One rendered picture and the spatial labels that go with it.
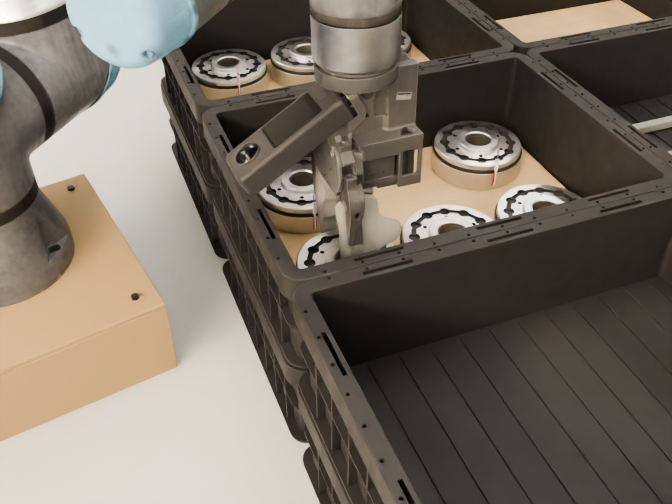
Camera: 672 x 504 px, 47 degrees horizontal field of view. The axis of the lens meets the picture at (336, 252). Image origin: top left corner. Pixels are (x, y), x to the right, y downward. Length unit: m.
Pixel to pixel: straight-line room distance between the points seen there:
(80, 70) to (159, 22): 0.33
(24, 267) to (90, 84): 0.20
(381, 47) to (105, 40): 0.22
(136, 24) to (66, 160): 0.73
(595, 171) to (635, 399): 0.28
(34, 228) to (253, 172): 0.27
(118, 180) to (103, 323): 0.41
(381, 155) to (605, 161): 0.28
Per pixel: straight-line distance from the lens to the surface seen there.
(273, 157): 0.67
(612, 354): 0.75
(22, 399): 0.84
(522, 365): 0.72
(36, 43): 0.84
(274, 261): 0.65
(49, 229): 0.87
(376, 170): 0.71
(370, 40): 0.63
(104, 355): 0.83
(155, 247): 1.04
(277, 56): 1.12
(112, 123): 1.33
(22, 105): 0.81
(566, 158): 0.93
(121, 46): 0.55
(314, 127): 0.67
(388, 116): 0.70
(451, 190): 0.90
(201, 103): 0.87
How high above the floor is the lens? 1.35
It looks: 40 degrees down
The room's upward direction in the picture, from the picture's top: straight up
